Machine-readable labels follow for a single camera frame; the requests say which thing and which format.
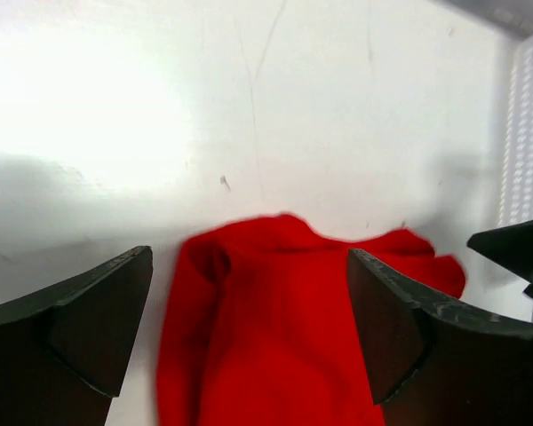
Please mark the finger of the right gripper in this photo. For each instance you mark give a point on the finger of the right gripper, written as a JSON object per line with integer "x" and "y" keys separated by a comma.
{"x": 510, "y": 247}

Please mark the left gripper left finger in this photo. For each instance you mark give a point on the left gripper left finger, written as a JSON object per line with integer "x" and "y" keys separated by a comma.
{"x": 65, "y": 349}

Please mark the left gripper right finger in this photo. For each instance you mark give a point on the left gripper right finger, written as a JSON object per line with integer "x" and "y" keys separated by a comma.
{"x": 432, "y": 359}

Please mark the red t shirt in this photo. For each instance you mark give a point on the red t shirt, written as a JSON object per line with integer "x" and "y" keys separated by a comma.
{"x": 259, "y": 330}

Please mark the white plastic mesh basket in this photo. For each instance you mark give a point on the white plastic mesh basket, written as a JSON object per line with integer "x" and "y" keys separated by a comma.
{"x": 516, "y": 190}

